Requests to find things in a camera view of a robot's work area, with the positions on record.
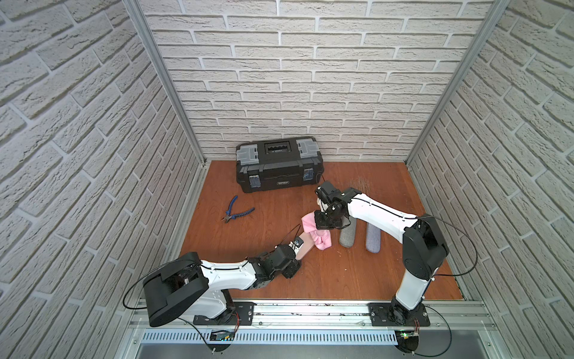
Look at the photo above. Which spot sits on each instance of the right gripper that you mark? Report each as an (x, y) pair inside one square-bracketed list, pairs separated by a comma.
[(321, 225)]

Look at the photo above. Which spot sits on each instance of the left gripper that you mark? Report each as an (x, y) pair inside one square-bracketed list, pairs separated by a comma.
[(294, 247)]

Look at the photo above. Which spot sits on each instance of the pink microfibre cloth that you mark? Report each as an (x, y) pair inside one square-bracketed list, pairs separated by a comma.
[(321, 239)]

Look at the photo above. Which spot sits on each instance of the pink eyeglass case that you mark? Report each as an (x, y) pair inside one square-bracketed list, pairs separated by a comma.
[(307, 243)]

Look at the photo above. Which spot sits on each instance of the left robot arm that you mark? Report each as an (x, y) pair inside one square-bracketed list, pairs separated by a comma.
[(200, 287)]

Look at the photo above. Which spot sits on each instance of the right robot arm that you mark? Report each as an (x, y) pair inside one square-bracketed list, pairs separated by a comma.
[(423, 245)]

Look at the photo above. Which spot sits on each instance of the black plastic toolbox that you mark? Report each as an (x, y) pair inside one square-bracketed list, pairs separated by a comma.
[(281, 163)]

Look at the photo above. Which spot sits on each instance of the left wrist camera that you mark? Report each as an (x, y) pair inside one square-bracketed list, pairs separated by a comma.
[(297, 244)]

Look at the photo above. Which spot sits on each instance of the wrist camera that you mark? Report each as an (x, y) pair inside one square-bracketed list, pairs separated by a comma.
[(297, 244), (328, 195)]

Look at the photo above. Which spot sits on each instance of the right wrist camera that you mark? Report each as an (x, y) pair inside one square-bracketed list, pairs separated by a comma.
[(328, 195)]

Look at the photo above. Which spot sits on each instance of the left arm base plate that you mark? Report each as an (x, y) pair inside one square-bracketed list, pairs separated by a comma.
[(241, 313)]

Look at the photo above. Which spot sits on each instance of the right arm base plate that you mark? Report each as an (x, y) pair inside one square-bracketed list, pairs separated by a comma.
[(391, 314)]

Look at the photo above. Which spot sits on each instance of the aluminium mounting rail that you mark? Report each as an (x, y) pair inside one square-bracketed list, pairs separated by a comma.
[(349, 315)]

